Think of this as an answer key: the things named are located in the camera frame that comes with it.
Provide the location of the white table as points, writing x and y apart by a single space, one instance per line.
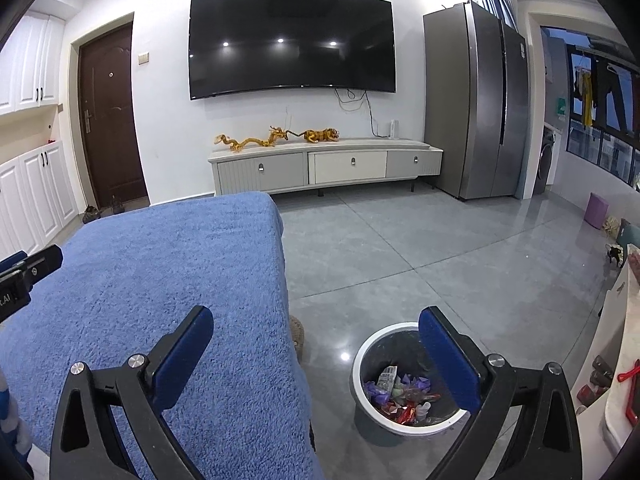
595 340

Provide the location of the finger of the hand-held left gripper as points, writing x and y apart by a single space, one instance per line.
12 261
42 265

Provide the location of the brown shoe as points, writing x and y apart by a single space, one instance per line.
91 215
116 205

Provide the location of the green paper sheet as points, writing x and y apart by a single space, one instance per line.
399 386

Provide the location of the small black toy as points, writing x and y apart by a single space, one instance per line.
614 255

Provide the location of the blue striped curtain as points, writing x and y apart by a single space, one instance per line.
497 7

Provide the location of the silver patterned wrapper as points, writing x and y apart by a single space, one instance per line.
386 377

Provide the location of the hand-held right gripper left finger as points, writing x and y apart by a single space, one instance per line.
182 355

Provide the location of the golden dragon figurine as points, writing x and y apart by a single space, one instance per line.
250 142

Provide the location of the white grey television console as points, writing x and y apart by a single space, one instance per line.
260 167

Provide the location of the white round trash bin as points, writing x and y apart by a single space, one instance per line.
364 375

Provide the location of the golden tiger figurine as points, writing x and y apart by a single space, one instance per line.
320 136

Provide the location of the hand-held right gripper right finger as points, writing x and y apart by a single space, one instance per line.
447 360

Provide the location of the white upper wall cabinet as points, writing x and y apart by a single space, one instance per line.
30 65

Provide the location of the black wall television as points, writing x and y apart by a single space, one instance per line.
290 40

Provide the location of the brown entrance door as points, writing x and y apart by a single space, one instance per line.
112 135

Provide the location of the balcony window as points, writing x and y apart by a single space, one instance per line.
600 110

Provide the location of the small purple wrapper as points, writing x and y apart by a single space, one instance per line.
419 383

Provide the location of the beige slipper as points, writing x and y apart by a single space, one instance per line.
298 337

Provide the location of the red spoon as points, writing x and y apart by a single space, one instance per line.
629 377

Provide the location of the red snack bag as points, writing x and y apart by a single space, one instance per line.
406 412

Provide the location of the wall light switch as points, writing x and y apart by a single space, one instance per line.
143 57

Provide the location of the silver refrigerator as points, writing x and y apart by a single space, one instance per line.
470 110

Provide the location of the brown cups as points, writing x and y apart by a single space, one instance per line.
597 377

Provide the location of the teal cushion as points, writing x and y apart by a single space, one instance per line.
630 236

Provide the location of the person's left forearm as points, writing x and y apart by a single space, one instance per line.
7 410

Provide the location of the small white device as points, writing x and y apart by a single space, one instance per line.
394 128

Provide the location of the purple stool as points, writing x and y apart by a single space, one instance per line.
598 210

